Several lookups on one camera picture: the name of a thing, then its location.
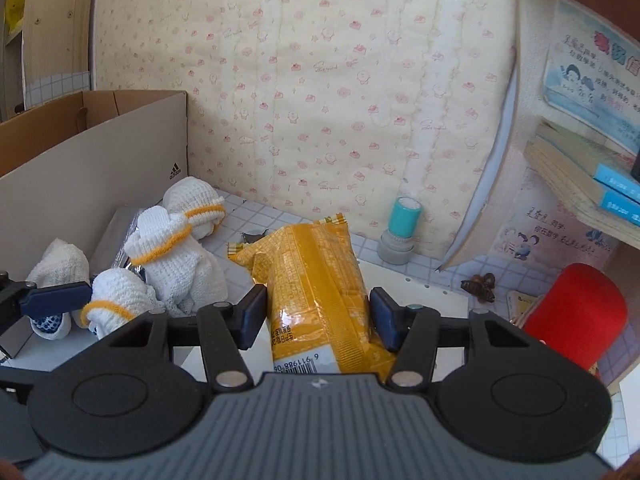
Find stack of books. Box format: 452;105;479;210
522;140;640;251

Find wooden bookcase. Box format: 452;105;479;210
0;0;97;122

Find yellow plastic object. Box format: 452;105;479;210
5;0;29;29

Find yellow snack packet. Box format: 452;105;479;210
227;214;401;376

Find wooden side shelf unit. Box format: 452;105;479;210
440;0;640;391

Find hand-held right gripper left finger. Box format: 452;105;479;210
107;285;267;393

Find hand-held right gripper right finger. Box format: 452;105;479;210
369;287;545;390

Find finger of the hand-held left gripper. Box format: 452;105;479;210
0;270;94;331

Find teal capped stamp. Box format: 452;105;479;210
378;196;422;266

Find floral quilted wall pad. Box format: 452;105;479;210
92;0;522;272

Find colourful wall poster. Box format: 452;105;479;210
542;0;640;134

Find brown cardboard box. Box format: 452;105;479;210
0;90;190;361

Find grid-patterned desktop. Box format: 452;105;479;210
200;187;640;467

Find cartoon paper note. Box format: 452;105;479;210
492;180;622;272

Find colourful flat book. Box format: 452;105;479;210
507;290;544;327

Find silver foil packet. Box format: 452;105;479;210
90;205;147;282

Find red cylinder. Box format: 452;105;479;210
520;262;629;377

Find white knit glove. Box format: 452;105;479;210
162;176;227;241
79;270;167;337
25;239;92;342
124;205;227;317

